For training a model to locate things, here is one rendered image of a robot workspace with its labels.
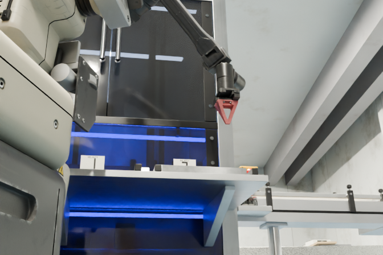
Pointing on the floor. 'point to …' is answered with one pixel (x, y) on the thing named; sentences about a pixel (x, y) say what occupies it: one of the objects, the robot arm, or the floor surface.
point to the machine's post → (220, 19)
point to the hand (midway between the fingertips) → (227, 121)
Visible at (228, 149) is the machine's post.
